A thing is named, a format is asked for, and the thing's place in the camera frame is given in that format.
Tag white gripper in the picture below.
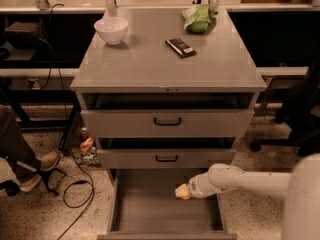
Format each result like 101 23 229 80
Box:
175 174 217 200

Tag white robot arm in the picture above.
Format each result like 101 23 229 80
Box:
175 153 320 240

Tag bottom grey drawer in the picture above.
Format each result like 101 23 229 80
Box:
97 169 237 240

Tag grey drawer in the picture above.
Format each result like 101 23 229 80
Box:
81 93 253 138
97 169 237 240
98 138 236 169

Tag middle grey drawer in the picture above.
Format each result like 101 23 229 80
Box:
98 138 236 169

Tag grey drawer cabinet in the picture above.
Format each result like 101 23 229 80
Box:
70 6 267 240

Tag top grey drawer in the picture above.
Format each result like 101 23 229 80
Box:
81 93 253 138

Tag orange bottle in basket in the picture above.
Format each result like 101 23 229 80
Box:
80 127 94 152

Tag black office chair base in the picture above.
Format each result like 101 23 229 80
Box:
250 63 320 157

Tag tan shoe upper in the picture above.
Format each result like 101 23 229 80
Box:
40 151 60 171

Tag tan shoe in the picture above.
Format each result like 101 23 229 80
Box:
20 174 41 193
40 151 60 171

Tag black snack bar packet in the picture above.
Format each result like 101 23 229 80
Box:
165 38 197 59

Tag tan shoe lower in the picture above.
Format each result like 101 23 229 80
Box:
20 174 41 193

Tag black stool base left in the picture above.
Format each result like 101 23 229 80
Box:
0 167 63 197

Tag green chip bag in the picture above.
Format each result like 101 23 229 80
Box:
182 5 218 33

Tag person leg dark trousers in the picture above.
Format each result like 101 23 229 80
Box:
0 105 40 184

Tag white bowl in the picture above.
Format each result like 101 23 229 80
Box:
94 17 129 45

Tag dark box on shelf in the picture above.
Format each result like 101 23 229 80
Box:
4 21 41 49

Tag black middle drawer handle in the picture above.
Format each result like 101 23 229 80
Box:
155 155 179 163

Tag black drawer handle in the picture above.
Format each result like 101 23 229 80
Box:
153 117 182 127
155 155 179 163

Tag black top drawer handle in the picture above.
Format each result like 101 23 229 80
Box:
153 117 182 127

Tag black floor cable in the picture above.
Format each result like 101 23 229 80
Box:
39 3 96 240

